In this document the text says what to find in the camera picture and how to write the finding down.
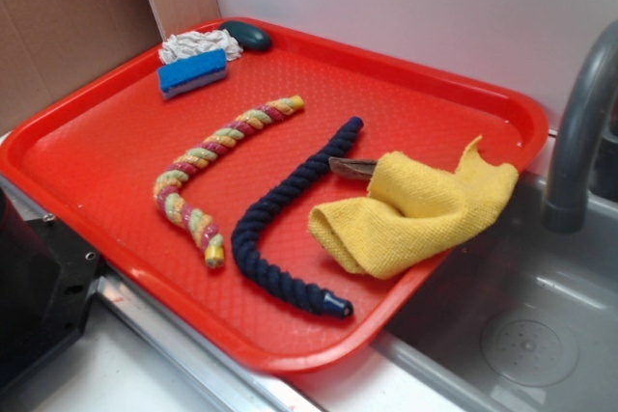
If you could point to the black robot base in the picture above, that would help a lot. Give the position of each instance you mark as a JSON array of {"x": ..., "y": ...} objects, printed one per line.
[{"x": 49, "y": 275}]

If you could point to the blue sponge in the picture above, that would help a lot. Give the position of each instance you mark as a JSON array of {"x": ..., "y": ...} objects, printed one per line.
[{"x": 191, "y": 73}]

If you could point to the red plastic tray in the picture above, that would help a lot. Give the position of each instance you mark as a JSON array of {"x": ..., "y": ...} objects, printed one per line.
[{"x": 93, "y": 157}]

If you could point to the brown spatula tip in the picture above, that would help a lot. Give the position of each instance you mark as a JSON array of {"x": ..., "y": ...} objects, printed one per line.
[{"x": 350, "y": 168}]

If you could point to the yellow microfibre cloth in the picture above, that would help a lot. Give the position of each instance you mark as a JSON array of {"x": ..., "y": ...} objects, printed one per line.
[{"x": 412, "y": 212}]

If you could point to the dark green oval soap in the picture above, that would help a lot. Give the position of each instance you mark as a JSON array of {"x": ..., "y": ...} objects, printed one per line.
[{"x": 247, "y": 35}]

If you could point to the white crumpled cloth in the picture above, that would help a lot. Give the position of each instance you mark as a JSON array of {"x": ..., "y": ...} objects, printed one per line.
[{"x": 193, "y": 43}]

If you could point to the grey sink basin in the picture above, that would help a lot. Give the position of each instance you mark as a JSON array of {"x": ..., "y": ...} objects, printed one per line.
[{"x": 519, "y": 318}]

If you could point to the grey faucet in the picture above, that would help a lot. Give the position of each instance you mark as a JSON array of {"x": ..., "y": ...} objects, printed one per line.
[{"x": 584, "y": 158}]

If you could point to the brown cardboard panel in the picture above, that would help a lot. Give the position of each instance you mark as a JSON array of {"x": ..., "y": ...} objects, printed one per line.
[{"x": 50, "y": 48}]

